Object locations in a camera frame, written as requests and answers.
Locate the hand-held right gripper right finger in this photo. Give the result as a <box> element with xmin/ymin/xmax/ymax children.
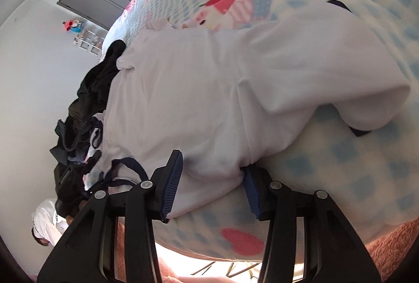
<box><xmin>244</xmin><ymin>166</ymin><xmax>382</xmax><ymax>283</ymax></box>

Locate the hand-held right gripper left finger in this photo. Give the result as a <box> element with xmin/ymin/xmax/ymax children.
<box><xmin>37</xmin><ymin>149</ymin><xmax>184</xmax><ymax>283</ymax></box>

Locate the white T-shirt navy trim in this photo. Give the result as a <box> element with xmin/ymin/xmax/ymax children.
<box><xmin>87</xmin><ymin>0</ymin><xmax>411</xmax><ymax>218</ymax></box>

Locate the pile of black clothes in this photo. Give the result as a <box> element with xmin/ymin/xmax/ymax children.
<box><xmin>49</xmin><ymin>39</ymin><xmax>126</xmax><ymax>218</ymax></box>

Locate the checked cartoon printed blanket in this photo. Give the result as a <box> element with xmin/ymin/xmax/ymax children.
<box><xmin>103</xmin><ymin>0</ymin><xmax>419</xmax><ymax>262</ymax></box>

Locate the white shelf rack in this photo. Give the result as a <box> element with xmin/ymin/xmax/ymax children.
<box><xmin>74</xmin><ymin>28</ymin><xmax>107</xmax><ymax>57</ymax></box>

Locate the red and blue toy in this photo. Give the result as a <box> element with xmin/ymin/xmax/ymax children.
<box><xmin>62</xmin><ymin>19</ymin><xmax>86</xmax><ymax>34</ymax></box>

